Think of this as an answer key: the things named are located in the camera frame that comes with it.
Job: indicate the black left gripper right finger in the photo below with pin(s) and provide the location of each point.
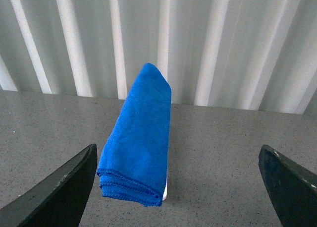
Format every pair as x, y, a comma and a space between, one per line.
292, 189

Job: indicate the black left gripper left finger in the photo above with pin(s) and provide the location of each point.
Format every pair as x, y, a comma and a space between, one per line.
60, 199

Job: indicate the blue microfiber cloth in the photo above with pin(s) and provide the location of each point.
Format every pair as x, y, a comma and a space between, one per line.
134, 159

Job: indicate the white rack with wooden rods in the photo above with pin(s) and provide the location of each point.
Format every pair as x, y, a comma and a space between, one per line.
165, 190

